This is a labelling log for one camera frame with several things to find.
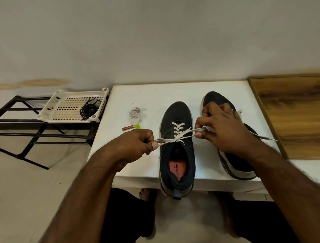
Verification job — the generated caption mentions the person's right hand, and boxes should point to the person's right hand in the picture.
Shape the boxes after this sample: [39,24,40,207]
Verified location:
[194,101,261,159]

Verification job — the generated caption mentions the white perforated plastic tray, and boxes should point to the white perforated plastic tray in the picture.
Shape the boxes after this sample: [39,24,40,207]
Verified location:
[37,87,110,124]

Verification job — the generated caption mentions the crumpled white paper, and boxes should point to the crumpled white paper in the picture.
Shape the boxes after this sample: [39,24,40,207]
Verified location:
[128,106,143,126]

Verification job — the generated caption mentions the wooden board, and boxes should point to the wooden board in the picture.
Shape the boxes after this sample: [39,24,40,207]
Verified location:
[248,74,320,160]

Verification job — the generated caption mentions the grey shoelace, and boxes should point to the grey shoelace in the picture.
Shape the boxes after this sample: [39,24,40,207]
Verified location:
[235,109,279,142]

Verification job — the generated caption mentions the black shoelace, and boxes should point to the black shoelace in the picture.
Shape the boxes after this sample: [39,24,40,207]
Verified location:
[80,102,100,121]
[83,97,104,117]

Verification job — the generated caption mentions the dark sneaker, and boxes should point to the dark sneaker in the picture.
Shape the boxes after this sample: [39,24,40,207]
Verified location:
[200,90,261,181]
[158,101,196,200]

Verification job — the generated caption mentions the person's left hand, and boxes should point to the person's left hand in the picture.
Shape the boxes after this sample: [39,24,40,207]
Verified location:
[102,129,160,171]

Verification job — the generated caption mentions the person's right forearm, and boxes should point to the person's right forearm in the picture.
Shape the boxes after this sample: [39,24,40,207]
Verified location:
[245,145,320,243]

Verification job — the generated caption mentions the black metal rack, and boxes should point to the black metal rack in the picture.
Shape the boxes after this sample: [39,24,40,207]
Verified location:
[0,95,101,170]

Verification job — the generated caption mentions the person's left forearm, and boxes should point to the person's left forearm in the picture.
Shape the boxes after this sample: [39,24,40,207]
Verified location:
[39,153,126,243]

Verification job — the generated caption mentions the person's bare foot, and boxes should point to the person's bare foot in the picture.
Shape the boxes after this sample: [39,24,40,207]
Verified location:
[139,188,154,202]

